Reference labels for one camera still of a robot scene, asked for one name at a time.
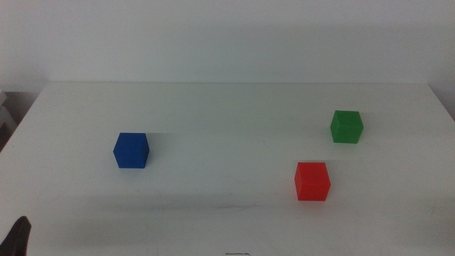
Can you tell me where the red cube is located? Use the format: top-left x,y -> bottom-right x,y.
294,161 -> 331,202

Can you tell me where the green cube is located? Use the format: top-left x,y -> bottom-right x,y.
330,110 -> 365,144

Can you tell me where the blue cube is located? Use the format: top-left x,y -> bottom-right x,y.
112,132 -> 150,169

